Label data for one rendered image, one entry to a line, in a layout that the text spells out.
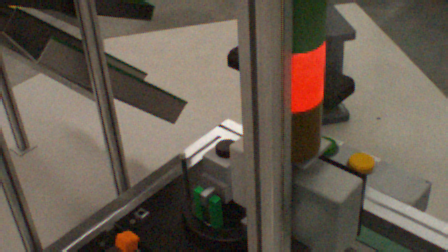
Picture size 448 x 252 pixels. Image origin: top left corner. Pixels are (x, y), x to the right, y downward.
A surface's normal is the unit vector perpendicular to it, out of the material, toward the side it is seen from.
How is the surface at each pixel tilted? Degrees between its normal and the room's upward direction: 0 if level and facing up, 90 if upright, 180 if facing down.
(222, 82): 0
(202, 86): 0
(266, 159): 90
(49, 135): 0
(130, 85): 90
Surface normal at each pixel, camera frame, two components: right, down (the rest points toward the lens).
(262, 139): -0.66, 0.47
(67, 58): 0.63, 0.43
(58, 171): -0.05, -0.81
